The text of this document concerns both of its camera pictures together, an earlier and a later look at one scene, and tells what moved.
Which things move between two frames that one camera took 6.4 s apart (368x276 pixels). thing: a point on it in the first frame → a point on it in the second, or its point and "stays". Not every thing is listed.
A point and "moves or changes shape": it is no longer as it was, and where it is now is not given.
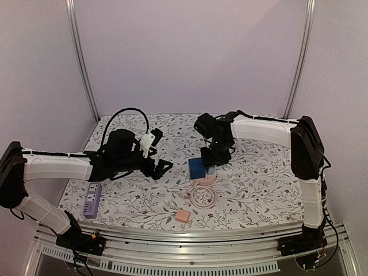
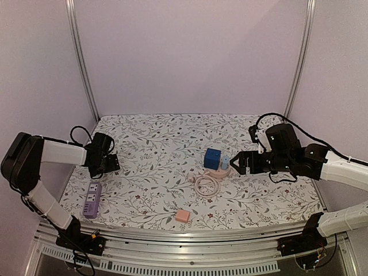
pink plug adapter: [182, 215] stays
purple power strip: [91, 204] stays
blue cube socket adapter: [196, 168] moves or changes shape
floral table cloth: [260, 186] stays
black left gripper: [157, 173] → [113, 164]
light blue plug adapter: [211, 171] moves or changes shape
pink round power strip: [207, 180] → [218, 173]
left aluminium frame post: [71, 19] stays
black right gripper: [215, 155] → [249, 162]
